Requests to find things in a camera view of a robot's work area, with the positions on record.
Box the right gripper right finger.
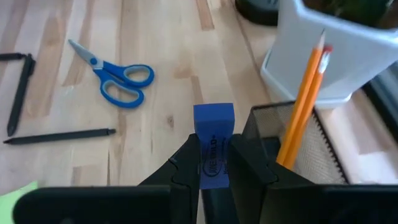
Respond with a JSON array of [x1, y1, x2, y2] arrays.
[[228, 134, 398, 224]]

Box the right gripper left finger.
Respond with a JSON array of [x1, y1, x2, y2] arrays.
[[12, 133, 203, 224]]

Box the blue eraser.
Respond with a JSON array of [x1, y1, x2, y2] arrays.
[[193, 103, 234, 190]]

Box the black pen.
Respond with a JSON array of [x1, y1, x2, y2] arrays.
[[3, 128, 116, 146], [0, 52, 27, 62], [6, 53, 37, 137]]

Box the blue handled scissors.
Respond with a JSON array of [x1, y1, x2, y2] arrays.
[[68, 39, 155, 109]]

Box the green sticky note pad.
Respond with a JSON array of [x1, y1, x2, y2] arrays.
[[0, 180, 39, 224]]

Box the black mesh desk organizer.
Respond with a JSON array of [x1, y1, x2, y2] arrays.
[[242, 101, 349, 187]]

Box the white plant pot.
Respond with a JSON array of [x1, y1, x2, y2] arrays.
[[260, 0, 398, 110]]

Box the black desk lamp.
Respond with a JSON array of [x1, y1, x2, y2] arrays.
[[234, 0, 280, 27]]

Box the black aluminium table frame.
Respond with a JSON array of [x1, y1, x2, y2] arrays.
[[362, 60, 398, 144]]

